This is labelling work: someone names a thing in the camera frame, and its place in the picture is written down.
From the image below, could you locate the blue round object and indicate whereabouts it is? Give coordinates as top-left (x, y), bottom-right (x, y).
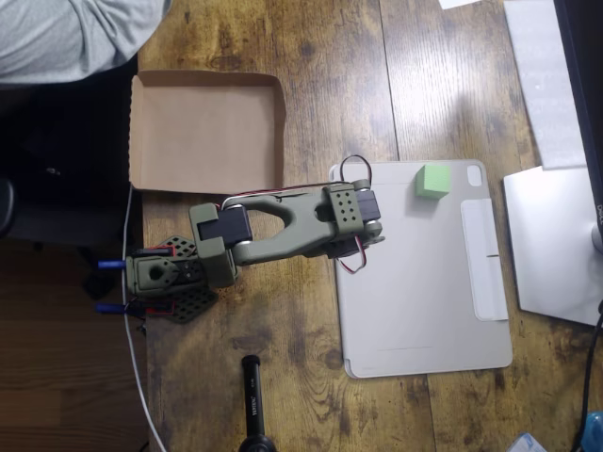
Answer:
top-left (581, 410), bottom-right (603, 452)

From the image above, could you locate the black cable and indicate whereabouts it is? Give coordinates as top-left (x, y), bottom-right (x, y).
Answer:
top-left (567, 299), bottom-right (603, 452)

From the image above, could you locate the white cable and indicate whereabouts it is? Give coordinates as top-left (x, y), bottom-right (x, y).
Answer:
top-left (121, 186), bottom-right (166, 452)

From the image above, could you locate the white foam sheet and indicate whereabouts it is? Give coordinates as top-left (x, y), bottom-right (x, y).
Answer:
top-left (502, 0), bottom-right (590, 171)

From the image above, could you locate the black monitor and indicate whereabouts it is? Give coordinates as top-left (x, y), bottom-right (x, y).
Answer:
top-left (553, 0), bottom-right (603, 227)

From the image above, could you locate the white blue packet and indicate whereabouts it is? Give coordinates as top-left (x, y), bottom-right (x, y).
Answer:
top-left (508, 432), bottom-right (550, 452)

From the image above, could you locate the black tripod pole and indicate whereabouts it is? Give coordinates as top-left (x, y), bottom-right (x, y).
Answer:
top-left (237, 355), bottom-right (279, 452)

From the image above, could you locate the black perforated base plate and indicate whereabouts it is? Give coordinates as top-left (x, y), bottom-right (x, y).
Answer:
top-left (142, 233), bottom-right (220, 326)

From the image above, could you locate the brown cardboard tray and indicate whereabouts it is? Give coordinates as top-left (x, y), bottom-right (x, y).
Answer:
top-left (128, 69), bottom-right (288, 195)

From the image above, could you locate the green cube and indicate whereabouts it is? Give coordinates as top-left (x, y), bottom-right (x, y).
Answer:
top-left (414, 163), bottom-right (452, 199)

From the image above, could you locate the silver monitor stand base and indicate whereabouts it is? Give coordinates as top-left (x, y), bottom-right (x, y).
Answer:
top-left (502, 165), bottom-right (603, 327)

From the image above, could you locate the beige tablet folio case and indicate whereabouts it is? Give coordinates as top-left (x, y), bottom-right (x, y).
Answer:
top-left (328, 158), bottom-right (513, 379)

